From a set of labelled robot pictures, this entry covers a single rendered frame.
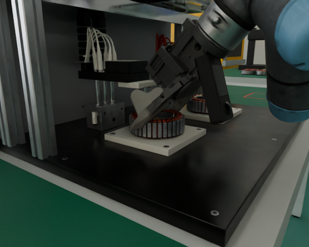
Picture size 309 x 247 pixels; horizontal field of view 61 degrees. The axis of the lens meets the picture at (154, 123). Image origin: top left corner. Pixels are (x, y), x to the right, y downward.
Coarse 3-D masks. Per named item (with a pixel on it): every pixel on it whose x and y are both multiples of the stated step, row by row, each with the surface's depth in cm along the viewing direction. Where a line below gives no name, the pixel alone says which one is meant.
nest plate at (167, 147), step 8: (128, 128) 55; (192, 128) 55; (200, 128) 55; (104, 136) 52; (112, 136) 50; (120, 136) 50; (128, 136) 50; (136, 136) 50; (176, 136) 50; (184, 136) 50; (192, 136) 50; (200, 136) 53; (128, 144) 48; (136, 144) 47; (144, 144) 46; (152, 144) 46; (160, 144) 46; (168, 144) 46; (176, 144) 46; (184, 144) 48; (160, 152) 44; (168, 152) 43
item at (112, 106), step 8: (88, 104) 59; (96, 104) 58; (104, 104) 59; (112, 104) 59; (120, 104) 61; (88, 112) 59; (104, 112) 57; (112, 112) 59; (120, 112) 61; (88, 120) 59; (104, 120) 57; (112, 120) 59; (120, 120) 62; (96, 128) 58; (104, 128) 58
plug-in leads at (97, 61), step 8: (88, 32) 56; (88, 40) 56; (96, 40) 53; (104, 40) 58; (88, 48) 57; (104, 48) 58; (112, 48) 57; (88, 56) 57; (96, 56) 56; (104, 56) 58; (112, 56) 58; (88, 64) 57; (96, 64) 57; (104, 64) 59
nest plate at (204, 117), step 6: (186, 108) 74; (234, 108) 74; (186, 114) 68; (192, 114) 67; (198, 114) 67; (204, 114) 67; (234, 114) 69; (198, 120) 66; (204, 120) 65; (228, 120) 66
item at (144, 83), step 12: (120, 60) 55; (132, 60) 55; (84, 72) 57; (96, 72) 55; (108, 72) 53; (120, 72) 51; (132, 72) 51; (144, 72) 54; (96, 84) 57; (120, 84) 52; (132, 84) 50; (144, 84) 51; (96, 96) 57
